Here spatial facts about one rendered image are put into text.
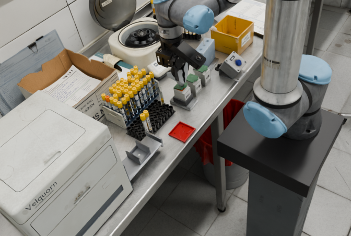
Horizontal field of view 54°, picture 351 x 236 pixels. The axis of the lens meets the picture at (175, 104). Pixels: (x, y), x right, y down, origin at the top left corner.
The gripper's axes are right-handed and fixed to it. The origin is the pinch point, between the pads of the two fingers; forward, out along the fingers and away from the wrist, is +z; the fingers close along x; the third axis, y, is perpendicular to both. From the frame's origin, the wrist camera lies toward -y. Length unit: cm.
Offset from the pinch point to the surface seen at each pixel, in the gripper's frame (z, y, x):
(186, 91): 3.0, -0.9, 0.4
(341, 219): 97, -63, -34
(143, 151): 5.9, -1.8, 27.4
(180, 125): 9.7, -3.9, 10.1
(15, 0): -28, 57, 14
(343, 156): 97, -53, -75
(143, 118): -0.1, 2.3, 20.1
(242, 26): 3.6, -0.3, -45.1
